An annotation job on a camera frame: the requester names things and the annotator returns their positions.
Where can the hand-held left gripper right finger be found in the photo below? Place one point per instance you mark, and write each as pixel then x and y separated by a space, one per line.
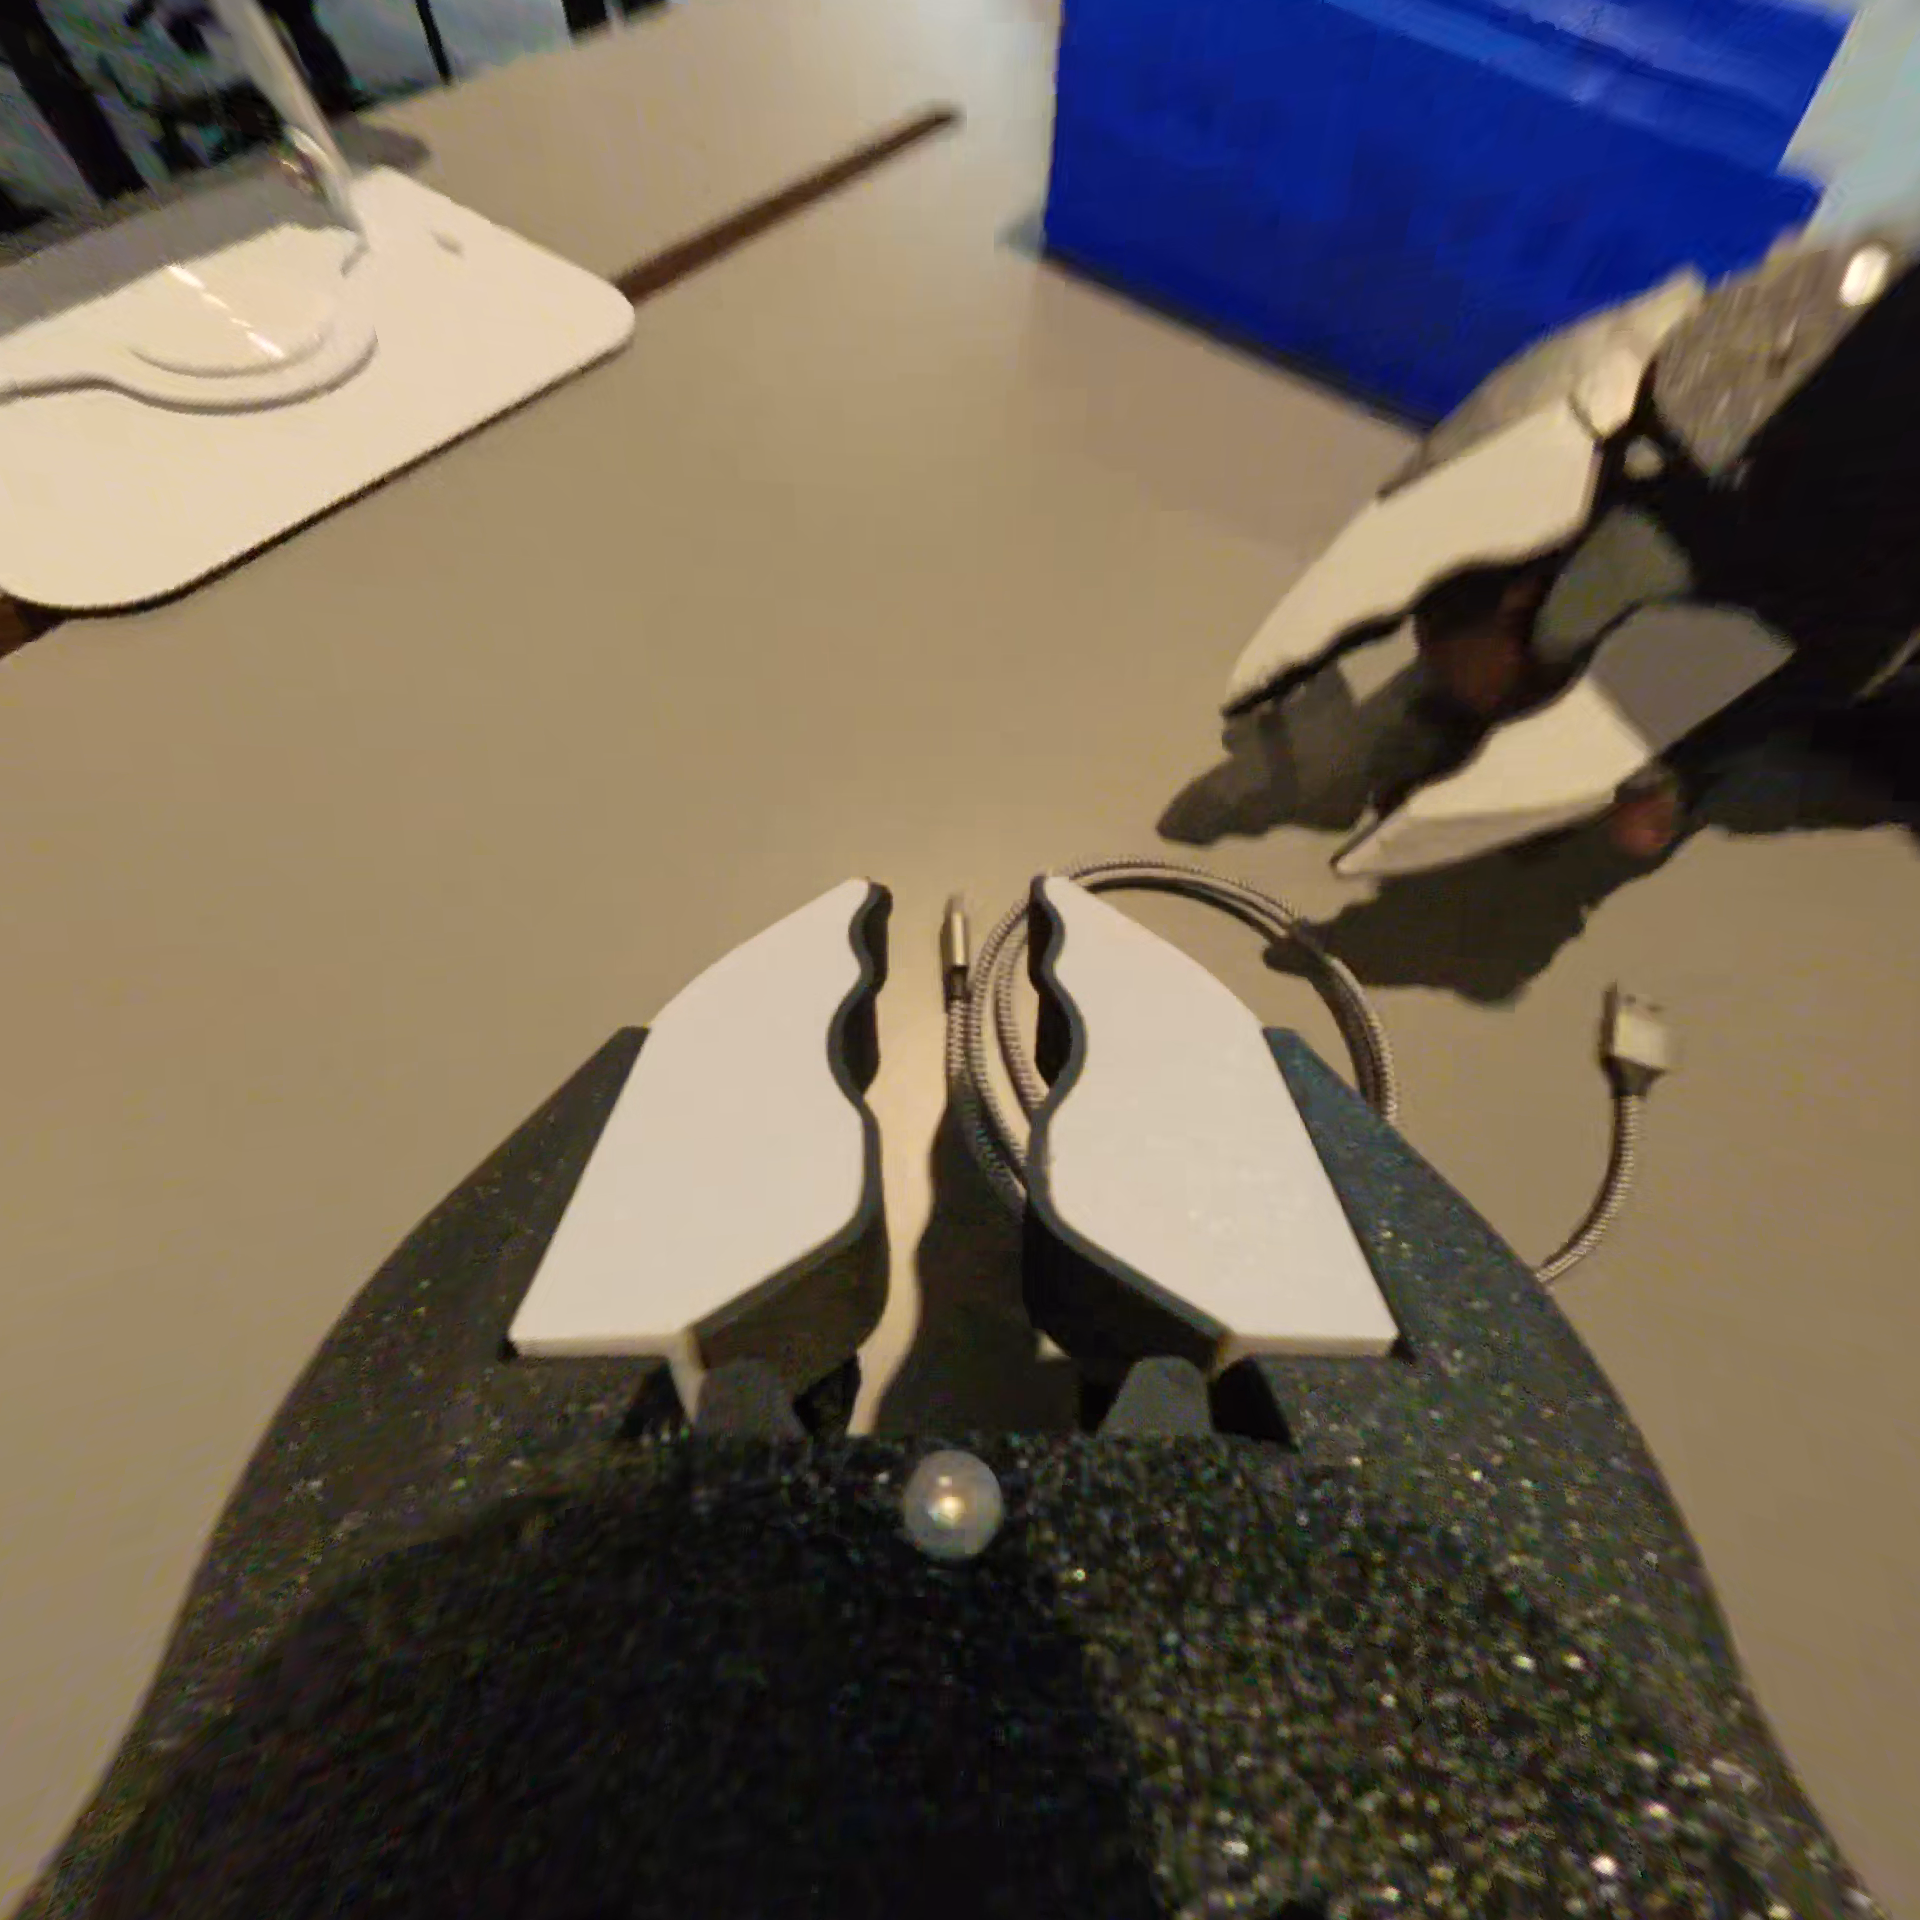
pixel 1185 1155

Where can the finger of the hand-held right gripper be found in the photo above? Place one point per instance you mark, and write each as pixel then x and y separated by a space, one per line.
pixel 1560 764
pixel 1455 495

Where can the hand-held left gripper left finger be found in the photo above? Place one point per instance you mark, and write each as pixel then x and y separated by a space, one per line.
pixel 720 1155

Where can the person's right hand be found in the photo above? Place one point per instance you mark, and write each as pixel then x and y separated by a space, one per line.
pixel 1646 819

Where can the blue plastic bin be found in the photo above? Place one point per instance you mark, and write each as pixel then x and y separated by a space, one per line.
pixel 1382 195

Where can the white flat mat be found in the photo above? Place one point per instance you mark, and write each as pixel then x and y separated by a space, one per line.
pixel 451 347

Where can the dark furniture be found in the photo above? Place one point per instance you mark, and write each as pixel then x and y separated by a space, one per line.
pixel 61 120

